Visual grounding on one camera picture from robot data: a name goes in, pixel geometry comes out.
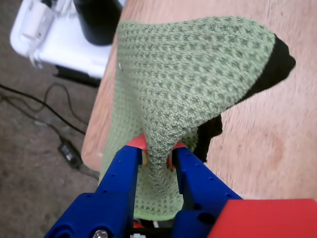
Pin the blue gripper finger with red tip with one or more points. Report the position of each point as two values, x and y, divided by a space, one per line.
198 181
116 193

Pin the green knitted cloth black edge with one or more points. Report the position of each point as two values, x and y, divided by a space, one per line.
185 74

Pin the black power adapter brick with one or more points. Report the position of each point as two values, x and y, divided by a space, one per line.
70 153

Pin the white plastic appliance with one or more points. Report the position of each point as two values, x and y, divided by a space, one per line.
69 52

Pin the black cylinder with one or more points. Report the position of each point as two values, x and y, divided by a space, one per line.
99 19

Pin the white plug adapter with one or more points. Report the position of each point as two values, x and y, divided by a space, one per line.
37 21

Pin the red camera mount bracket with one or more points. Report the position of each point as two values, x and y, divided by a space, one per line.
267 220

